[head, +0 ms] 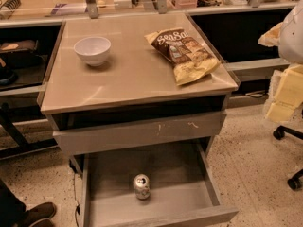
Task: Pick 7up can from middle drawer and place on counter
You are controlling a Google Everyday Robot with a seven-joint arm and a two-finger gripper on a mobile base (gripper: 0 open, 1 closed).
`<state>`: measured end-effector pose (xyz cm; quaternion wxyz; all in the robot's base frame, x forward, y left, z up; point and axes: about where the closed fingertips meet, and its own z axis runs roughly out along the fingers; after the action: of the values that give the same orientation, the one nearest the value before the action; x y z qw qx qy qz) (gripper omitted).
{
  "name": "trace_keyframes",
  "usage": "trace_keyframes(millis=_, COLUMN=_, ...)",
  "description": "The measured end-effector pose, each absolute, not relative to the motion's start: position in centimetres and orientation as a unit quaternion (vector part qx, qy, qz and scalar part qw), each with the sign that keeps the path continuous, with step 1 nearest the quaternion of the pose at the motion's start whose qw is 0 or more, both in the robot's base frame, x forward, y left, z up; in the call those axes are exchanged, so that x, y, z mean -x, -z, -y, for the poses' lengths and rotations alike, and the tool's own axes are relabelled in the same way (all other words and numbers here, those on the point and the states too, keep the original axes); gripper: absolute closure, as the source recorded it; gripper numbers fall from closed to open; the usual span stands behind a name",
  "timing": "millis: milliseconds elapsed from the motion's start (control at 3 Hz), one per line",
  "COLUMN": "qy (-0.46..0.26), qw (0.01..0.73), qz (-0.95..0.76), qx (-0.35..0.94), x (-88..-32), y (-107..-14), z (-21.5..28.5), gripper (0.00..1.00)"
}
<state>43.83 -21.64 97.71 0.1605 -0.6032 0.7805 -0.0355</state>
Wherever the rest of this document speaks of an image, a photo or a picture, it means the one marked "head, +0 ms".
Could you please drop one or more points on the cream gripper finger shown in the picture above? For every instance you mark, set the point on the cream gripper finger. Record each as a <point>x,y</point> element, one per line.
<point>288,95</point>

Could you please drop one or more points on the silver 7up soda can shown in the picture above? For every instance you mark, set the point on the silver 7up soda can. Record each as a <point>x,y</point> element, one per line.
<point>141,185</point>

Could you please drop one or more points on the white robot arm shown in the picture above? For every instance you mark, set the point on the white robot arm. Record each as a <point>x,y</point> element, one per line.
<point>288,37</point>

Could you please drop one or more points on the open middle drawer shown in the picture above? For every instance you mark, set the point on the open middle drawer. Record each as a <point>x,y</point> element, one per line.
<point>183,193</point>

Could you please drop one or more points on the grey wooden drawer cabinet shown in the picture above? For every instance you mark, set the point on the grey wooden drawer cabinet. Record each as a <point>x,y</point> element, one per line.
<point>135,83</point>

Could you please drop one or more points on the closed top drawer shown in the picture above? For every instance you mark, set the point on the closed top drawer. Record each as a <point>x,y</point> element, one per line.
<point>139,133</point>

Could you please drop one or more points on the sea salt chips bag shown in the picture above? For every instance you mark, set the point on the sea salt chips bag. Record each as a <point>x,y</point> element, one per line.
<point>190,60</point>

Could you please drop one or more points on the white ceramic bowl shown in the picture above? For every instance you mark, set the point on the white ceramic bowl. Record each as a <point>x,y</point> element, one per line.
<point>94,51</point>

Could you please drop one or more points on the purple white packet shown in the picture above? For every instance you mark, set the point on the purple white packet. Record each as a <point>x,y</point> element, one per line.
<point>69,9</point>

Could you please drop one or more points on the brown shoe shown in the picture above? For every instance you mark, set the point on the brown shoe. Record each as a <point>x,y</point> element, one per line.
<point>39,216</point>

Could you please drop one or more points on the black spiral whisk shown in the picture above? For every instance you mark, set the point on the black spiral whisk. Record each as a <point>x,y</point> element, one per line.
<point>8,8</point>

